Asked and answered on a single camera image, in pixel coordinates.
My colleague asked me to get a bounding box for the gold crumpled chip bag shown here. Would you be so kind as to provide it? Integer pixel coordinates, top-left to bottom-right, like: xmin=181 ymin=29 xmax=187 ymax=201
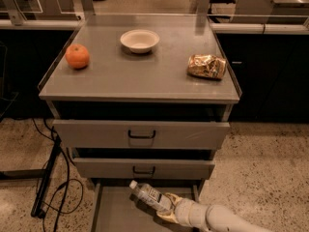
xmin=187 ymin=54 xmax=227 ymax=80

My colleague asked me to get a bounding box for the black floor cable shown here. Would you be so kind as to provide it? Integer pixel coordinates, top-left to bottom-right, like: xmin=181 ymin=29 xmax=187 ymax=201
xmin=31 ymin=117 xmax=85 ymax=232

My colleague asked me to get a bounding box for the white horizontal rail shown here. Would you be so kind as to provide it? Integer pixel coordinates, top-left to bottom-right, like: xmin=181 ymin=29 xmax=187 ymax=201
xmin=0 ymin=18 xmax=309 ymax=35

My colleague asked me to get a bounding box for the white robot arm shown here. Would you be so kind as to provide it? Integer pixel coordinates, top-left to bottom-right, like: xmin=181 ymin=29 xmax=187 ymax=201
xmin=156 ymin=192 xmax=272 ymax=232

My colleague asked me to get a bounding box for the orange fruit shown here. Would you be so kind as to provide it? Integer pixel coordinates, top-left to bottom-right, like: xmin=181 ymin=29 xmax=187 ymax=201
xmin=65 ymin=43 xmax=90 ymax=70

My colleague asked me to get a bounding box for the grey top drawer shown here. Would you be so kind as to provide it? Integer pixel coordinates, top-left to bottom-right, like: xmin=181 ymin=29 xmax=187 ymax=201
xmin=53 ymin=120 xmax=230 ymax=150

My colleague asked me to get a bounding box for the black table leg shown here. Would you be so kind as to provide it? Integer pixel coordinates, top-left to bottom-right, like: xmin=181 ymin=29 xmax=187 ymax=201
xmin=0 ymin=137 xmax=61 ymax=218

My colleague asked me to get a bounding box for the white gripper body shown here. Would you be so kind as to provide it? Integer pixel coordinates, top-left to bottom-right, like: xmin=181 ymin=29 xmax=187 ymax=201
xmin=174 ymin=198 xmax=210 ymax=229

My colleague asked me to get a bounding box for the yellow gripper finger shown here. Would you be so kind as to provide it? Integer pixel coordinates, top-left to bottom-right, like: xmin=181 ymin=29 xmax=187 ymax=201
xmin=165 ymin=192 xmax=183 ymax=206
xmin=156 ymin=211 xmax=179 ymax=223

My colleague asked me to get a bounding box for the grey drawer cabinet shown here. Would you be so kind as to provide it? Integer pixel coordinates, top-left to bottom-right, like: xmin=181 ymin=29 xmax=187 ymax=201
xmin=39 ymin=14 xmax=241 ymax=187

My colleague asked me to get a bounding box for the grey bottom drawer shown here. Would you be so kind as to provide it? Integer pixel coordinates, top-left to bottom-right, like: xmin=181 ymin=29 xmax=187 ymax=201
xmin=88 ymin=182 xmax=200 ymax=232

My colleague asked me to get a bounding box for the clear blue-label plastic bottle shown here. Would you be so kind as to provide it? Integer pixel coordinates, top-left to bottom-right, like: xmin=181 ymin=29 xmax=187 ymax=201
xmin=129 ymin=180 xmax=173 ymax=213

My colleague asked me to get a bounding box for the grey middle drawer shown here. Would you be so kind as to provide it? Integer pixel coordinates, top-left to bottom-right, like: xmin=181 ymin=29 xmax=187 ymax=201
xmin=74 ymin=158 xmax=214 ymax=180

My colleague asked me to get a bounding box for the white paper bowl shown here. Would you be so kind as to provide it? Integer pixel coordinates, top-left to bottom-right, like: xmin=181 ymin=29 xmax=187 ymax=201
xmin=120 ymin=29 xmax=160 ymax=54

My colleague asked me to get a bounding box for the grey drawer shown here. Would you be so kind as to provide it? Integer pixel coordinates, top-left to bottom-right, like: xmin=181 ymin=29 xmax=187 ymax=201
xmin=53 ymin=120 xmax=230 ymax=150
xmin=74 ymin=158 xmax=214 ymax=180
xmin=88 ymin=182 xmax=200 ymax=232

